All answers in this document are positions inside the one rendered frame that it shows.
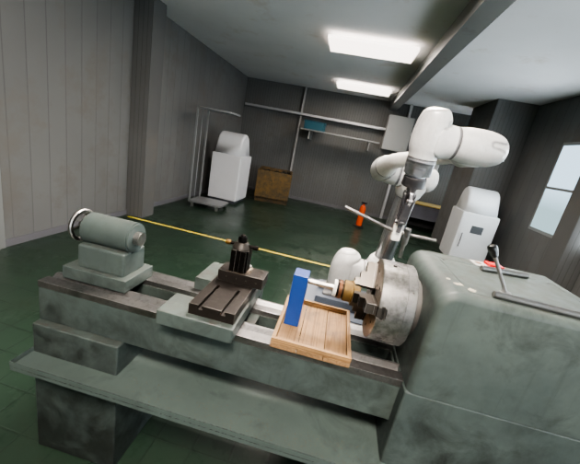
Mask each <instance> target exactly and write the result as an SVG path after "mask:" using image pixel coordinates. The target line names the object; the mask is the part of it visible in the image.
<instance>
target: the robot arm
mask: <svg viewBox="0 0 580 464"><path fill-rule="evenodd" d="M452 122H453V116H452V112H451V110H449V109H445V108H441V107H429V108H427V109H425V110H423V112H422V113H421V115H420V116H419V118H418V120H417V122H416V124H415V126H414V128H413V131H412V135H411V139H410V142H409V152H401V153H396V154H391V155H385V156H382V157H379V158H377V159H376V160H375V161H374V162H373V164H372V166H371V169H370V173H371V176H372V178H373V179H374V180H377V181H382V182H385V183H387V184H390V185H394V186H395V192H396V197H395V199H394V202H393V204H392V207H391V210H390V212H389V217H388V220H387V223H386V226H389V227H391V228H393V232H391V231H389V230H387V229H386V228H384V230H383V233H382V236H381V238H380V241H379V243H378V246H377V250H376V252H373V253H372V254H370V256H369V257H368V258H367V260H363V259H361V256H360V254H359V253H358V252H357V251H356V250H355V249H351V248H342V249H340V250H338V251H337V253H336V254H335V256H334V257H333V259H332V262H331V266H330V270H329V276H328V281H324V282H323V283H327V284H334V281H335V279H337V280H338V279H342V280H344V281H345V280H349V281H353V280H354V278H355V276H357V277H360V272H361V271H365V269H366V265H367V263H368V262H369V261H372V262H375V263H377V262H378V261H379V259H385V260H389V261H395V260H394V258H393V257H394V254H395V252H396V249H397V247H398V245H399V243H400V239H401V236H402V234H401V233H402V231H404V229H405V227H406V225H407V223H408V220H409V218H410V215H411V212H412V208H413V207H414V204H415V202H416V201H417V200H419V199H420V198H421V197H422V195H423V194H424V193H425V192H430V191H432V190H433V189H434V188H435V187H436V185H437V183H438V180H439V175H438V172H437V171H436V170H435V169H434V167H435V165H448V164H453V165H455V166H457V167H460V168H478V167H485V168H486V167H492V166H496V165H499V164H500V163H501V162H503V161H504V160H505V158H506V157H507V155H508V152H509V144H508V142H507V140H506V139H505V138H504V137H503V136H502V135H500V134H498V133H495V132H492V131H488V130H483V129H478V128H471V127H458V126H455V125H452Z"/></svg>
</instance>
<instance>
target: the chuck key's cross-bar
mask: <svg viewBox="0 0 580 464"><path fill-rule="evenodd" d="M344 208H345V209H347V210H349V211H351V212H353V213H355V214H357V215H360V216H362V217H363V218H365V219H367V220H369V221H371V222H373V223H375V224H377V225H379V226H382V227H384V228H386V229H387V230H389V231H391V232H393V228H391V227H389V226H386V225H384V224H382V223H380V222H378V221H377V220H375V219H373V218H371V217H369V216H367V215H364V214H362V213H360V212H358V211H356V210H354V209H353V208H351V207H349V206H347V205H345V207H344ZM410 237H413V238H420V239H424V240H429V241H433V242H436V238H429V237H424V236H420V235H415V234H412V233H411V234H410Z"/></svg>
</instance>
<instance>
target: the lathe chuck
mask: <svg viewBox="0 0 580 464"><path fill-rule="evenodd" d="M391 264H396V265H398V266H399V267H400V268H399V269H395V268H393V267H392V266H391ZM375 286H376V290H374V289H373V290H370V289H367V291H366V293H367V294H370V295H374V296H375V298H376V301H377V305H378V307H380V308H382V307H385V308H386V310H387V312H386V316H385V318H384V319H382V320H381V319H379V318H377V317H376V315H372V314H368V313H366V315H365V318H364V320H363V323H362V328H363V334H364V336H365V337H366V338H368V339H372V340H376V341H380V342H385V343H392V342H393V341H394V340H395V338H396V337H397V335H398V333H399V331H400V327H401V324H402V322H403V318H404V314H405V310H406V306H407V301H408V294H409V273H408V269H407V266H406V265H405V264H404V263H400V262H396V261H389V260H385V259H379V263H378V268H377V279H376V284H375ZM376 337H383V338H384V339H385V340H379V339H377V338H376Z"/></svg>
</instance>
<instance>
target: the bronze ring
mask: <svg viewBox="0 0 580 464"><path fill-rule="evenodd" d="M338 280H339V281H338V286H337V291H336V294H335V297H337V298H340V299H341V300H343V301H347V302H348V303H349V304H350V303H351V301H352V298H353V294H354V290H355V291H359V292H361V286H360V285H356V284H355V281H349V280H345V281H344V280H342V279H338Z"/></svg>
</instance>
